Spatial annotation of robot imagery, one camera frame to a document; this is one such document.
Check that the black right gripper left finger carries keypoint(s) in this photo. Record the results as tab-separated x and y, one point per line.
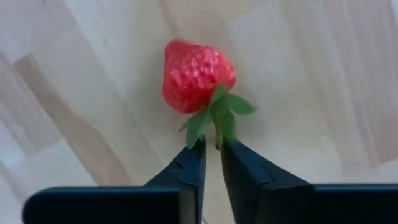
109	205

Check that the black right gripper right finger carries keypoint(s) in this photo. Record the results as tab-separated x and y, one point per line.
295	205

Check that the red strawberry with leaves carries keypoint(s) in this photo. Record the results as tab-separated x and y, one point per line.
192	77

